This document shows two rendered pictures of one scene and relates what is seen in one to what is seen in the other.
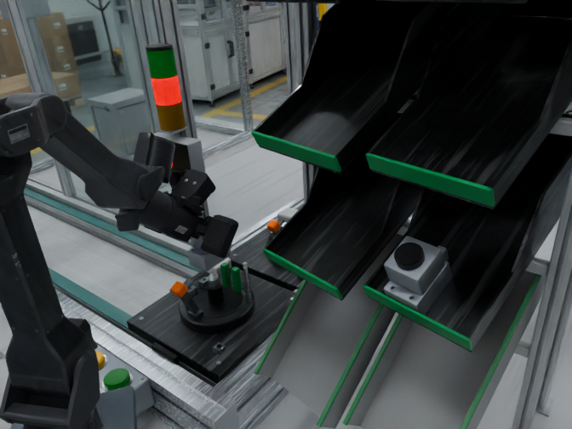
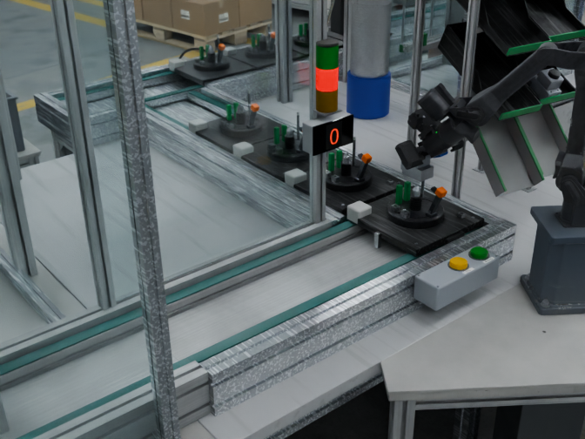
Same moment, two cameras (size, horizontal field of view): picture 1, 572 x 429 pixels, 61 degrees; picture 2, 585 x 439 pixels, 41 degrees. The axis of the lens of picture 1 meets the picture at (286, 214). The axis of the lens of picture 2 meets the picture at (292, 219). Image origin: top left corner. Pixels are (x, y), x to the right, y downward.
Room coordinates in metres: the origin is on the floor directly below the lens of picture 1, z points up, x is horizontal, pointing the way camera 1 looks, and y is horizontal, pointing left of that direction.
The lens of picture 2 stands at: (0.66, 1.88, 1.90)
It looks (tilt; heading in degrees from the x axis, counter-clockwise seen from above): 29 degrees down; 282
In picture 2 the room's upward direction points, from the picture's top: 1 degrees counter-clockwise
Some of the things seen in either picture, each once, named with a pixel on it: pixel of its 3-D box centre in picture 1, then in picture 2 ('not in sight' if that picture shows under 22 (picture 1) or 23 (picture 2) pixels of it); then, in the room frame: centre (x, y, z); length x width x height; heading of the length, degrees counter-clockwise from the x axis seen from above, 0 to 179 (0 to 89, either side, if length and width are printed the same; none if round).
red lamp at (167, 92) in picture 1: (166, 89); (326, 77); (0.94, 0.21, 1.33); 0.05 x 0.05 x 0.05
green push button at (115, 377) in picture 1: (117, 380); (479, 254); (0.58, 0.29, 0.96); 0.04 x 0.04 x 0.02
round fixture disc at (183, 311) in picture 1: (217, 304); (414, 211); (0.73, 0.14, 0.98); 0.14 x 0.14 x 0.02
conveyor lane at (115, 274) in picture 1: (135, 277); (316, 273); (0.94, 0.36, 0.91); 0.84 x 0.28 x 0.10; 51
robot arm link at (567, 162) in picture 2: (20, 265); (579, 118); (0.41, 0.26, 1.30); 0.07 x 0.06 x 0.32; 77
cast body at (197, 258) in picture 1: (212, 240); (414, 160); (0.74, 0.13, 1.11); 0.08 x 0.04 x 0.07; 141
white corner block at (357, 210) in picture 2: (217, 267); (359, 212); (0.87, 0.15, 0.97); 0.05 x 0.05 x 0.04; 51
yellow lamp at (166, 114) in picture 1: (170, 115); (326, 98); (0.94, 0.21, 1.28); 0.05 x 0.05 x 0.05
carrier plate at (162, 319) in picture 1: (218, 312); (414, 218); (0.73, 0.14, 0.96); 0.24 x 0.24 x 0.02; 51
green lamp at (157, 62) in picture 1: (162, 62); (326, 55); (0.94, 0.21, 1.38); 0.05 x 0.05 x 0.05
